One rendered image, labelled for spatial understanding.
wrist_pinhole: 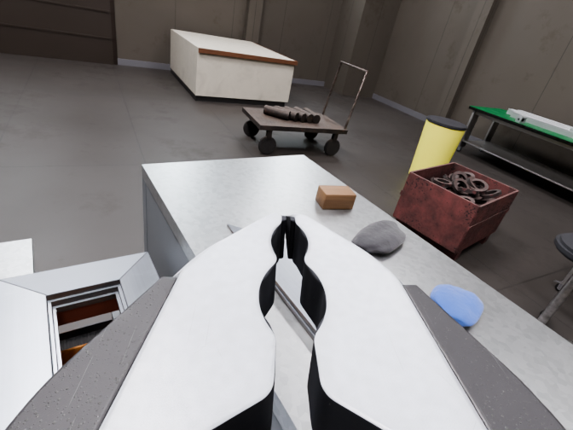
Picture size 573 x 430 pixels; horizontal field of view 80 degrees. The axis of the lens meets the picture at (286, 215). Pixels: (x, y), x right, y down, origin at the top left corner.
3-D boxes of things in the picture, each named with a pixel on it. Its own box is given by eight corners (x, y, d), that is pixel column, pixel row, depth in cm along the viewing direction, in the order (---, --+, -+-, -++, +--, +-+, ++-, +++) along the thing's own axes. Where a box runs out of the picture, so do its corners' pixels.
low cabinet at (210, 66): (247, 79, 802) (251, 41, 762) (289, 107, 642) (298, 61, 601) (170, 72, 721) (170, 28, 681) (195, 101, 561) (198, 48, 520)
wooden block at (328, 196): (321, 209, 99) (326, 194, 97) (314, 199, 104) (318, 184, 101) (352, 210, 102) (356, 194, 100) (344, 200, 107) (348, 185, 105)
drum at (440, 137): (424, 187, 422) (449, 127, 385) (397, 170, 457) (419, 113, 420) (449, 185, 444) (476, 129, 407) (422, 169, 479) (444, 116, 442)
